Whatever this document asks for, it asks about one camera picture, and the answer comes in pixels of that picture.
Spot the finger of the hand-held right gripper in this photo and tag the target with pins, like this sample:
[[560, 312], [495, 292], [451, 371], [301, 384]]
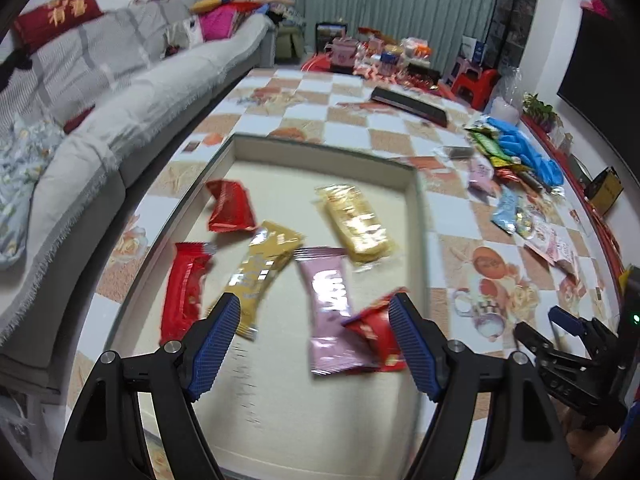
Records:
[[575, 380], [565, 320]]

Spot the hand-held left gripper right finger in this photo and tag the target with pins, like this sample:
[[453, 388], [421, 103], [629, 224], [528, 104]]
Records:
[[415, 342]]

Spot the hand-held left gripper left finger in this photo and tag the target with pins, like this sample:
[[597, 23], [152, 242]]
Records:
[[215, 345]]

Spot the small red snack packet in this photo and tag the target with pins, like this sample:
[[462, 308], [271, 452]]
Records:
[[375, 332]]

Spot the long bright red snack packet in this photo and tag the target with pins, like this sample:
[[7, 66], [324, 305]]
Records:
[[182, 290]]

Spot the shallow white cardboard box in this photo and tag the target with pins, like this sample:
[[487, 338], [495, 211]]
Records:
[[280, 410]]

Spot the gold snack packet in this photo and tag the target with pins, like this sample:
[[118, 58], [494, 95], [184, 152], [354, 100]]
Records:
[[265, 265]]

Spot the pink snack packet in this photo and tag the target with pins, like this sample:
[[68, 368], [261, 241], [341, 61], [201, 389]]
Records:
[[327, 300]]

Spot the yellow snack packet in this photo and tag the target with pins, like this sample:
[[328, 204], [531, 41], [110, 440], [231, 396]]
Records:
[[357, 225]]

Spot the dark red snack packet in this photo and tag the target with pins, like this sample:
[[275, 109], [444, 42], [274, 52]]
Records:
[[230, 207]]

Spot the pile of assorted snack packets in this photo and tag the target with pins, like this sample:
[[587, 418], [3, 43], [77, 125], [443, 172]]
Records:
[[520, 210]]

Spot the yellow and black box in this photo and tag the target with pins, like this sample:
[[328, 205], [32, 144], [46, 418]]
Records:
[[605, 190]]

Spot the pile of blue gloves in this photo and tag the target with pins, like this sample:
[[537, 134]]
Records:
[[525, 152]]

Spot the potted green plant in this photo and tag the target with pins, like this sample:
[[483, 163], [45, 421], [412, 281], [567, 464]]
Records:
[[539, 110]]

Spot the clear plastic bag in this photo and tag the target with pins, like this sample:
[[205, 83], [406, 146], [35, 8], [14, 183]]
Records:
[[506, 100]]

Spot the black flat remote case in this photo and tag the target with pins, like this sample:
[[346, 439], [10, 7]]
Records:
[[407, 105]]

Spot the black television screen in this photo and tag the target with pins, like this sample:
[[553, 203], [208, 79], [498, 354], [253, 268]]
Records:
[[600, 75]]

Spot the red plastic stool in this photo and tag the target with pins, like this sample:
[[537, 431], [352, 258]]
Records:
[[475, 87]]

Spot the light blue floral blanket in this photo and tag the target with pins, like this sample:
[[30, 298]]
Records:
[[20, 175]]

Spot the grey sofa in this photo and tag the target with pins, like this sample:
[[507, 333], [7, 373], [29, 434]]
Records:
[[150, 90]]

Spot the dark red cloth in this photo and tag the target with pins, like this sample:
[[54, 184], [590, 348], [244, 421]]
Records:
[[77, 119]]

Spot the pink plastic stool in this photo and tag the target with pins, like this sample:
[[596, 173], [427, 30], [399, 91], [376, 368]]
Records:
[[460, 67]]

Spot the blue can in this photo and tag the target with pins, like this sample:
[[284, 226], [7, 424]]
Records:
[[390, 62]]

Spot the blue and white box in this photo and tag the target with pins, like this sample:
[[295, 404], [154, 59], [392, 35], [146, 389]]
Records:
[[474, 50]]

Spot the pink floral lidded mug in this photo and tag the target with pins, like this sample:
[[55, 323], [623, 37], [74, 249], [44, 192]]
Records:
[[344, 55]]

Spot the red round table mat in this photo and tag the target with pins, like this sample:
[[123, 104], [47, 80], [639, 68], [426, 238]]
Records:
[[315, 62]]

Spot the olive green armchair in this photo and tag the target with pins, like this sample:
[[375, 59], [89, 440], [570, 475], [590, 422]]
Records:
[[289, 45]]

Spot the dark display shelf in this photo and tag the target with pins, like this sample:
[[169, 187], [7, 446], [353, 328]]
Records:
[[515, 10]]

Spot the grey striped sofa throw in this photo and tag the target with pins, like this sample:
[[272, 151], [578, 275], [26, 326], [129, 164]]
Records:
[[100, 45]]

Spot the yellow plush pillow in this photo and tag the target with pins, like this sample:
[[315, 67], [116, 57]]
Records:
[[212, 2]]

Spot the red cushion with gold print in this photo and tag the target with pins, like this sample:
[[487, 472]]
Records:
[[57, 15]]

